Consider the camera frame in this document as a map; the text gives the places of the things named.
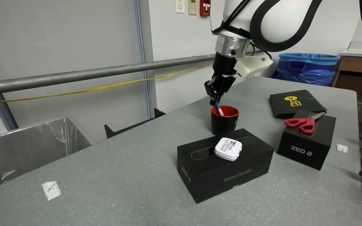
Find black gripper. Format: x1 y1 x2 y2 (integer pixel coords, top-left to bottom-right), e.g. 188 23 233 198
204 53 237 102

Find blue and white pen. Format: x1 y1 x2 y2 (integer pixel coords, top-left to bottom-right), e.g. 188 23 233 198
215 103 224 117

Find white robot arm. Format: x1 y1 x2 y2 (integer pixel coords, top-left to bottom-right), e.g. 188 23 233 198
204 0 322 106

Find black cup red inside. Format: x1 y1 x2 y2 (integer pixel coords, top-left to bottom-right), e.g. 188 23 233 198
211 106 239 135

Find white charger block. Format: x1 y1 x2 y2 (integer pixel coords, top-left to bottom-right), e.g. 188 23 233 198
215 137 243 161

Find black Wrap-It storage pouch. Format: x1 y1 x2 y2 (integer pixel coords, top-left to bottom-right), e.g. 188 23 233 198
269 90 327 120

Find red fire alarm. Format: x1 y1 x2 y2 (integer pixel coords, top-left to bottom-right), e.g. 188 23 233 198
200 0 211 18

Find blue lined bin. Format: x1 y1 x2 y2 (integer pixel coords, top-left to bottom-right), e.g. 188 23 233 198
273 53 341 87

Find black ZED 2 box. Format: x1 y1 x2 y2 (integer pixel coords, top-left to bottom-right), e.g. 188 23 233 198
277 116 336 171

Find white tape piece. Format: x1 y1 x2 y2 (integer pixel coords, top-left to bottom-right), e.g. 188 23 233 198
337 145 348 154

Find white paper scrap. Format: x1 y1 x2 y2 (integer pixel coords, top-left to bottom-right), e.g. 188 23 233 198
42 181 62 201

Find grey lined trash bin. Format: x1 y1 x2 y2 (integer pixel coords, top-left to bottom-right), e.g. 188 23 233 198
0 118 91 185

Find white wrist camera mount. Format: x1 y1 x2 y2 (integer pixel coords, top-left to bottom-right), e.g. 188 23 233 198
234 54 273 78

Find yellow cable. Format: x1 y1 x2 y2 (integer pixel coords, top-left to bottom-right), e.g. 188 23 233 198
0 62 211 108

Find black camera box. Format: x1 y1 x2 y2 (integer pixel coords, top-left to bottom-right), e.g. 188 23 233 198
176 128 274 204

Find red handled scissors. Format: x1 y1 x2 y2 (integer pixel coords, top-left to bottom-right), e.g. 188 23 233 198
284 112 325 136

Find grey metal rail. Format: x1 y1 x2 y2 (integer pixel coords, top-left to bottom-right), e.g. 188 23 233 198
0 54 215 93

